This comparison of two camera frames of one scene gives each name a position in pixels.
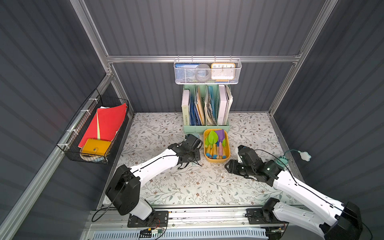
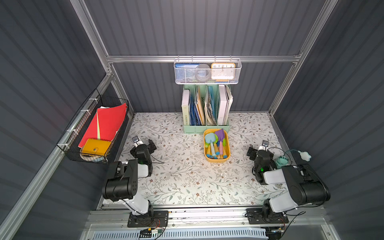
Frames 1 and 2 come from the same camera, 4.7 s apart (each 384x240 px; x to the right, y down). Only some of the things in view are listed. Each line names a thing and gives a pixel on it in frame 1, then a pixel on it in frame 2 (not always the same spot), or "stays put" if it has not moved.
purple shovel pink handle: [221, 134] stays put
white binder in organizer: [223, 105] stays put
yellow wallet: [95, 146] stays put
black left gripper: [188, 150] to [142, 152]
